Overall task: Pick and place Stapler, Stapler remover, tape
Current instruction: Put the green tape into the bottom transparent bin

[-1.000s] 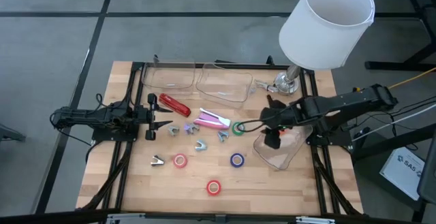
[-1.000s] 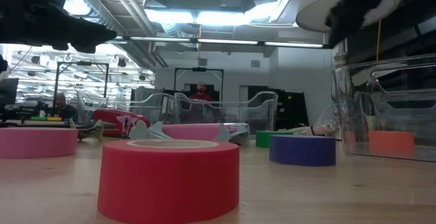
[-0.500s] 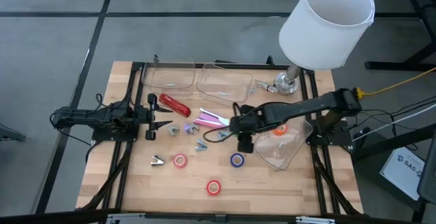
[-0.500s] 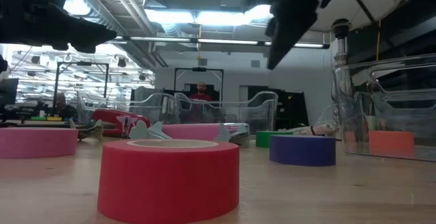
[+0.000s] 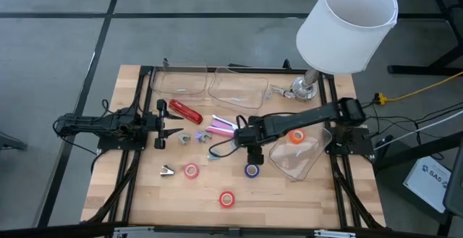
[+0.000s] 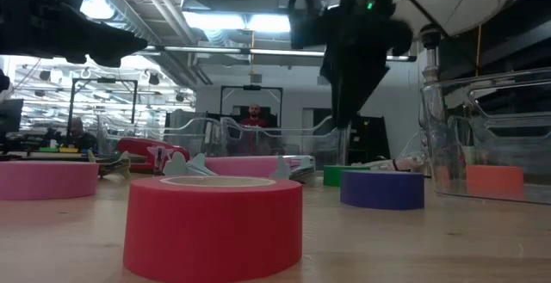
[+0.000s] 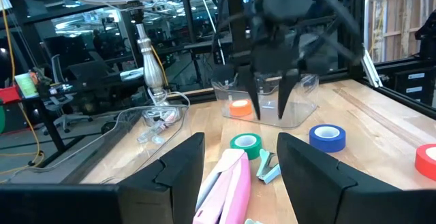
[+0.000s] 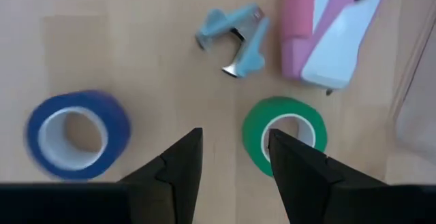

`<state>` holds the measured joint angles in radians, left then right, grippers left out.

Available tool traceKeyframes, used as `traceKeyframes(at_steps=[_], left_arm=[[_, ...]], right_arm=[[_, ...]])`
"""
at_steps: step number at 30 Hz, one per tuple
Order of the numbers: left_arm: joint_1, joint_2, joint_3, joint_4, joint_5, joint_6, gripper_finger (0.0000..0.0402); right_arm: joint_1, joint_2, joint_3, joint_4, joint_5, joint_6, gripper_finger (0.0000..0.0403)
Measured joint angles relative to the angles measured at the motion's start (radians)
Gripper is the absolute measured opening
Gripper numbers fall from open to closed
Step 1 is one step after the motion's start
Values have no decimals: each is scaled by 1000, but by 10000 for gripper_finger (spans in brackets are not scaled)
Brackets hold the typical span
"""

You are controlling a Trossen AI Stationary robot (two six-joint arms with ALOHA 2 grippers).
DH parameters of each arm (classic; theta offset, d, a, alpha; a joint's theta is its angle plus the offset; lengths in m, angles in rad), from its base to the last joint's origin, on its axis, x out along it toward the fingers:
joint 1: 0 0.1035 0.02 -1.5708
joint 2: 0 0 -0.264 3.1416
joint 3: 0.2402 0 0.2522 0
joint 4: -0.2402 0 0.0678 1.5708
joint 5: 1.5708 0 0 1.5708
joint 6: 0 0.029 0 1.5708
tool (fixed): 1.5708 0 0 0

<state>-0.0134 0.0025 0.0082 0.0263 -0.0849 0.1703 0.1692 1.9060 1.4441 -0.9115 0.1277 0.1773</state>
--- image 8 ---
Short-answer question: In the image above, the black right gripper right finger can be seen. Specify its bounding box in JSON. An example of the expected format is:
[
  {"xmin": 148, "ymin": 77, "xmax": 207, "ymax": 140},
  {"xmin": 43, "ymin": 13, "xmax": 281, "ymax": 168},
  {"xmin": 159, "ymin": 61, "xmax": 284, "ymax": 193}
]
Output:
[{"xmin": 267, "ymin": 127, "xmax": 389, "ymax": 224}]

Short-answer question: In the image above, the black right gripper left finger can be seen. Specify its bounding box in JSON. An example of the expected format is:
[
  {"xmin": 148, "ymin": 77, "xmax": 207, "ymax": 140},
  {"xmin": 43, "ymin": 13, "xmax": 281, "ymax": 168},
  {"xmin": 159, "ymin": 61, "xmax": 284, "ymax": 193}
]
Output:
[{"xmin": 119, "ymin": 127, "xmax": 204, "ymax": 224}]

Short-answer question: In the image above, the green tape roll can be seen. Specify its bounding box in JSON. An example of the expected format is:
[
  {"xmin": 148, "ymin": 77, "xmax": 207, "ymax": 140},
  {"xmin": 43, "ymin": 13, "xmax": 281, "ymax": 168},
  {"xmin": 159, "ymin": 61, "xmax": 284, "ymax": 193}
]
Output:
[{"xmin": 241, "ymin": 96, "xmax": 328, "ymax": 178}]

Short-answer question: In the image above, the blue tape roll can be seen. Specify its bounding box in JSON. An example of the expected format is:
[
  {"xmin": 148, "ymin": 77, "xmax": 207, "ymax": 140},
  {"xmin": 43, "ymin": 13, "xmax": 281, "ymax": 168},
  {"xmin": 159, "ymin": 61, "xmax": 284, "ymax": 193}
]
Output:
[{"xmin": 24, "ymin": 89, "xmax": 132, "ymax": 181}]

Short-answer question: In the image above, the pink and white stapler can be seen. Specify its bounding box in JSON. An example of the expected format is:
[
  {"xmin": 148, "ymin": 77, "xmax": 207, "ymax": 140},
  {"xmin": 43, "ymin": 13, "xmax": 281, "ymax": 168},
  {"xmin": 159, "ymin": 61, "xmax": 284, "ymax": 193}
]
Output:
[{"xmin": 279, "ymin": 0, "xmax": 392, "ymax": 95}]

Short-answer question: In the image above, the light blue staple remover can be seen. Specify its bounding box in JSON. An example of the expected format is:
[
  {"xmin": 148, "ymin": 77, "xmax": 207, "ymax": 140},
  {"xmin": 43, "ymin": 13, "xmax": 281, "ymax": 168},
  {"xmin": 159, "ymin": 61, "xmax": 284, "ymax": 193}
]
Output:
[{"xmin": 194, "ymin": 2, "xmax": 271, "ymax": 80}]

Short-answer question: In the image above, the clear plastic tape bin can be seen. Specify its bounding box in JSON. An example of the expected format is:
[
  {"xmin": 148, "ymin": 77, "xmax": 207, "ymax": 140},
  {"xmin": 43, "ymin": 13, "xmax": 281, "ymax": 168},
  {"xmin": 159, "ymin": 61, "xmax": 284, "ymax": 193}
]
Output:
[{"xmin": 384, "ymin": 0, "xmax": 436, "ymax": 170}]

